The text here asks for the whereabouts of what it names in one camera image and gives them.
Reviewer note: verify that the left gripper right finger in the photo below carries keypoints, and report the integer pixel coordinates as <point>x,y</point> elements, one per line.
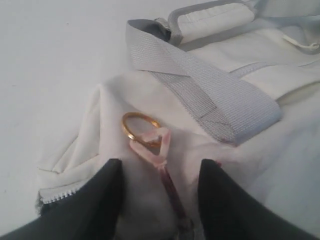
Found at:
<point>228,212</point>

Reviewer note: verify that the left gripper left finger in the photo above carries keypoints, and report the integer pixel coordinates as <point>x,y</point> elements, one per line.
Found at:
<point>89,214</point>

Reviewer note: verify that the white fabric duffel bag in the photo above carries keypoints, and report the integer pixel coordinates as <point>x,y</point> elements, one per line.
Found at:
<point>233,81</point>

